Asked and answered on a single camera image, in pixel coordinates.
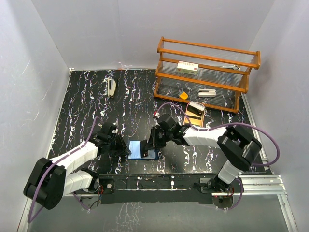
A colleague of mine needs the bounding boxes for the white and black stapler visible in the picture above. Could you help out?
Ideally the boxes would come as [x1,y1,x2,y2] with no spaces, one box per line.
[107,77,116,98]

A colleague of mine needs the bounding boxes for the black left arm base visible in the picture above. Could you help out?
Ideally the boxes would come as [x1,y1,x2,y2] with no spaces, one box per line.
[79,178,115,211]

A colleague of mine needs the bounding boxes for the yellow and grey tape measure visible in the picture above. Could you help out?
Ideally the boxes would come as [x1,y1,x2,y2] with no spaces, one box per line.
[179,92,188,100]

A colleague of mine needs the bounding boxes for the white red small box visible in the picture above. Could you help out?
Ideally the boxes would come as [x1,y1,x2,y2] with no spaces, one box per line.
[176,61,199,74]

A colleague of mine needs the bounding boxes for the aluminium front rail frame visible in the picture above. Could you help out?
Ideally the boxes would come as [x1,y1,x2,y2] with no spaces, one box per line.
[18,174,298,232]

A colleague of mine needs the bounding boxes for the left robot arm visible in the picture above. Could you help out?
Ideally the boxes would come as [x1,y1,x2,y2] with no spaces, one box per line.
[23,122,131,210]

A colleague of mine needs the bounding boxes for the white small stapler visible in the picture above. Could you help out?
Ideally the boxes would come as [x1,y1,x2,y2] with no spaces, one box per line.
[198,89,216,98]

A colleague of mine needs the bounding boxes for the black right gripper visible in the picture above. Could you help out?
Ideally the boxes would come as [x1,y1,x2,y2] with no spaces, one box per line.
[146,126,173,150]

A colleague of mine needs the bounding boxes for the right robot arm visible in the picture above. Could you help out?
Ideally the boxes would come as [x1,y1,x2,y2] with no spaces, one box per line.
[140,114,262,192]

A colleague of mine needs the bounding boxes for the orange wooden shelf rack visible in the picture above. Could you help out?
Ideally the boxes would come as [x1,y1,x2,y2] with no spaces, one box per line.
[154,37,261,113]

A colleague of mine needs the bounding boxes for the blue card holder wallet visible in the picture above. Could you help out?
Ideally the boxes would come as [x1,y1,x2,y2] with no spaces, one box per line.
[127,140,161,160]

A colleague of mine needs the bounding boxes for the beige oval card tray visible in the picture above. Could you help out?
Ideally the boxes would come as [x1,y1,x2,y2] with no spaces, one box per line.
[185,103,206,127]

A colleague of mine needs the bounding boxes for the stack of silver cards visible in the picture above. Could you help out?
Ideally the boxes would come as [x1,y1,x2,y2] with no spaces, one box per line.
[188,101,205,115]

